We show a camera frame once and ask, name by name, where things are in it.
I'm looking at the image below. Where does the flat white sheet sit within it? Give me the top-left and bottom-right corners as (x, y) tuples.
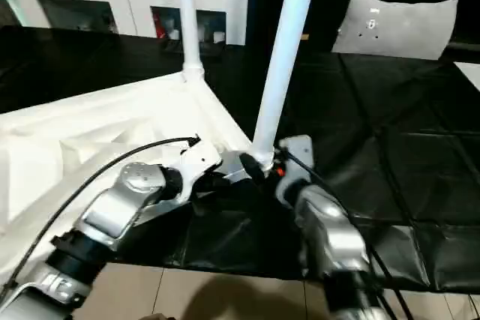
(453, 61), (480, 93)

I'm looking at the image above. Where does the white plastic table top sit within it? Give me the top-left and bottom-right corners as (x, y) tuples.
(0, 71), (260, 285)

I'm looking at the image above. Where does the white padded sheet with fitting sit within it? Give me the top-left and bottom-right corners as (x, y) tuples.
(331, 0), (461, 61)

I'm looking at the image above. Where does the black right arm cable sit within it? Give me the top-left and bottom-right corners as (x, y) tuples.
(283, 149), (415, 320)

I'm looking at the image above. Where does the black work mat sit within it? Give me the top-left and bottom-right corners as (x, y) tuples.
(0, 26), (480, 292)

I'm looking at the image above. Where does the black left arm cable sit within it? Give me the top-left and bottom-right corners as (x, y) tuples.
(0, 136), (202, 302)

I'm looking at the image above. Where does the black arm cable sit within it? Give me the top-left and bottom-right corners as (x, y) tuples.
(283, 149), (415, 320)
(0, 136), (202, 302)

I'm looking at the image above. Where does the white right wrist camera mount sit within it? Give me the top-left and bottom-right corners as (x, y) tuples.
(274, 134), (316, 207)

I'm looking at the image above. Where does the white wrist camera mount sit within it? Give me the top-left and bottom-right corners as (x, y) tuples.
(160, 139), (224, 204)
(274, 134), (316, 207)

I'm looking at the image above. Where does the white plastic table leg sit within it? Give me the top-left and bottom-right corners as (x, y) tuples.
(175, 0), (206, 82)
(250, 0), (323, 169)

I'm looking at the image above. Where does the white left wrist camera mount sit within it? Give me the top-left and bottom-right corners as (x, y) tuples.
(160, 139), (224, 204)

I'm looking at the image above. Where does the teal glass panel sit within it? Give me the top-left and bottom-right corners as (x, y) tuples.
(0, 0), (29, 30)

